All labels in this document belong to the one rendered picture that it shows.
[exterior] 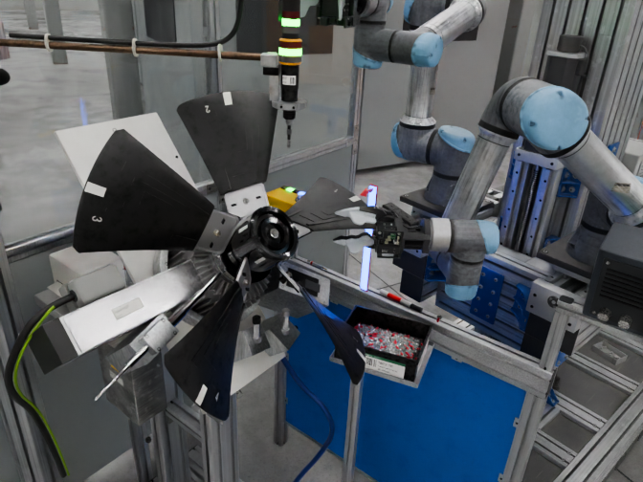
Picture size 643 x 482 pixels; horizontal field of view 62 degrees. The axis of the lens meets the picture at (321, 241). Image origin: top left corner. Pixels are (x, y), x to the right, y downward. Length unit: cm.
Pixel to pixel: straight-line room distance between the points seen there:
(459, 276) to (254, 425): 135
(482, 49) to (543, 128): 455
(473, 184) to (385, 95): 374
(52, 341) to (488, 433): 114
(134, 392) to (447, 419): 87
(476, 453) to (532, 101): 100
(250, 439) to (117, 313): 135
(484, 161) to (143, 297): 80
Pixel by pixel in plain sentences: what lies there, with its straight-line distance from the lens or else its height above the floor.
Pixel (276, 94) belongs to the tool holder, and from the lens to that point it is 108.
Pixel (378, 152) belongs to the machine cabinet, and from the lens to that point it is 513.
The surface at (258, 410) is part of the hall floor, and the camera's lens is 243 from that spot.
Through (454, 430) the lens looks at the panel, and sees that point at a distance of 169.
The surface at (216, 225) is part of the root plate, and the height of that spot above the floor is 124.
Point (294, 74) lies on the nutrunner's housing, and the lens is 107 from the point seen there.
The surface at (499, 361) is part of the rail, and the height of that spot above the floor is 83.
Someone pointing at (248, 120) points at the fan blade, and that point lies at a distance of 122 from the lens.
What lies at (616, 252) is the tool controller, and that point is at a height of 123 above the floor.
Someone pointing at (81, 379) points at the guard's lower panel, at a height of 47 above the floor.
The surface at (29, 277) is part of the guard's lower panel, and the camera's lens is 171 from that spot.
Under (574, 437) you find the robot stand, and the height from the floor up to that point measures 21.
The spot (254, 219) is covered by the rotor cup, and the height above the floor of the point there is 126.
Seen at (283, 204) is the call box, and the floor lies 106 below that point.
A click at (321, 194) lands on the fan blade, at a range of 134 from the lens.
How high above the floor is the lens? 170
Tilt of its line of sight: 27 degrees down
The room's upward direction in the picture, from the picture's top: 3 degrees clockwise
